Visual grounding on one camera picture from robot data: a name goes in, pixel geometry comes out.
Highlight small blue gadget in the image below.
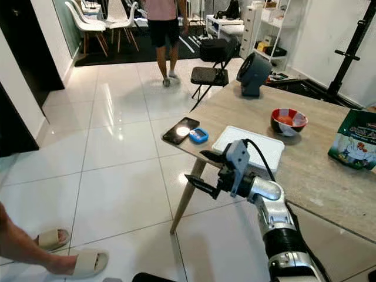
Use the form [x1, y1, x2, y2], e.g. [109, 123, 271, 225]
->
[189, 127, 210, 145]

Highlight person in black shorts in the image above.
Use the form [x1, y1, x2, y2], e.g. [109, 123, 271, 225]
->
[144, 0, 190, 88]

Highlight black smartphone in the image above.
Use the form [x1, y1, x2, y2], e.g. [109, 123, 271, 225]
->
[162, 116, 200, 146]

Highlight bare person leg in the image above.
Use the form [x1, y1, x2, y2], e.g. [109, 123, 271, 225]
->
[0, 203, 78, 276]

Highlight beige slipper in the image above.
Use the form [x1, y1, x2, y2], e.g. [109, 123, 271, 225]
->
[35, 228, 70, 252]
[61, 248, 110, 279]

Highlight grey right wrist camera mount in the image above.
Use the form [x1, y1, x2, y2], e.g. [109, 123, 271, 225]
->
[223, 140, 251, 178]

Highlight dark grey round fan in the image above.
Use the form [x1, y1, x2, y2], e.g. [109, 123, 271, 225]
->
[237, 52, 273, 98]

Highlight white chair wooden legs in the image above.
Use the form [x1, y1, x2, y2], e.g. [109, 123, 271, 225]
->
[106, 1, 141, 51]
[65, 1, 110, 55]

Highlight black slanted pole stand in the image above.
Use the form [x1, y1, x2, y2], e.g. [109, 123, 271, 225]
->
[326, 0, 376, 98]

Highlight red patterned bowl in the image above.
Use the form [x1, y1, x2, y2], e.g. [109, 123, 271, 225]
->
[271, 108, 309, 138]

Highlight white lidded container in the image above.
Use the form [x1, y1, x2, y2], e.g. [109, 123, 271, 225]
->
[211, 125, 286, 174]

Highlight white drawer shelf unit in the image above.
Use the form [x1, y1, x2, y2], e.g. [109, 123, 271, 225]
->
[238, 0, 293, 60]

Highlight green printed carton box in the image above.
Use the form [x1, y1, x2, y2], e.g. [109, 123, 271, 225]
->
[328, 108, 376, 172]

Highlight light wooden table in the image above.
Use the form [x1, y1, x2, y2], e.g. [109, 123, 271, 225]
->
[162, 82, 376, 244]

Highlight dark floor rug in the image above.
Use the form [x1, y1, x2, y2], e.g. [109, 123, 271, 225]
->
[73, 26, 249, 67]

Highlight black robot leg part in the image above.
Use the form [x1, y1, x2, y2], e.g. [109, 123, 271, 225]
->
[132, 272, 177, 282]

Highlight low white desk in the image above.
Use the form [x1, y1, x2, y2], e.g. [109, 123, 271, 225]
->
[204, 15, 245, 39]

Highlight black door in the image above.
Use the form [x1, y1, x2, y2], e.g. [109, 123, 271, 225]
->
[0, 0, 48, 124]

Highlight orange red fruit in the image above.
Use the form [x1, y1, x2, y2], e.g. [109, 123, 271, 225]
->
[277, 113, 298, 126]

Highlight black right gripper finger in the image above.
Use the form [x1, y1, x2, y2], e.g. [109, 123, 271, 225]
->
[184, 174, 222, 201]
[199, 150, 227, 167]

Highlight black folding chair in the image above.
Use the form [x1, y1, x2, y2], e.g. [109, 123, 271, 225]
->
[189, 36, 239, 112]

